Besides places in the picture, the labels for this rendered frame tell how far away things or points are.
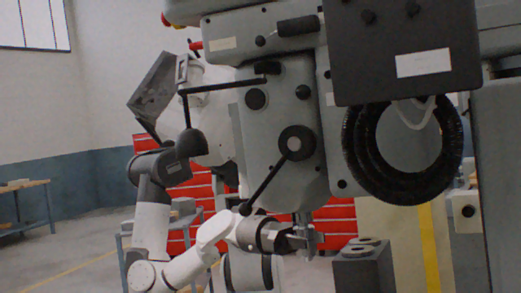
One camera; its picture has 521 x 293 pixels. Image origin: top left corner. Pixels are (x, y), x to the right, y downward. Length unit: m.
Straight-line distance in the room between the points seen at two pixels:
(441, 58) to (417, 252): 2.28
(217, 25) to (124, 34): 11.17
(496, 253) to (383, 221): 2.00
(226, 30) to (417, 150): 0.43
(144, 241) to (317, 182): 0.56
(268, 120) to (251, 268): 0.86
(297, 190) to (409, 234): 1.88
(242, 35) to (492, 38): 0.45
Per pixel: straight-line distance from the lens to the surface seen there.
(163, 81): 1.75
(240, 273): 2.00
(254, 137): 1.23
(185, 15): 1.27
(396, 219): 3.06
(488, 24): 1.12
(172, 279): 1.55
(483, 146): 1.07
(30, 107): 11.79
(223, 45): 1.23
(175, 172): 1.62
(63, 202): 12.17
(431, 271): 3.10
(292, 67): 1.20
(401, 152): 1.13
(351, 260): 1.64
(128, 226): 4.35
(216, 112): 1.64
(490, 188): 1.08
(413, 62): 0.87
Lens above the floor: 1.52
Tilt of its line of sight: 3 degrees down
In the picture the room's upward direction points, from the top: 8 degrees counter-clockwise
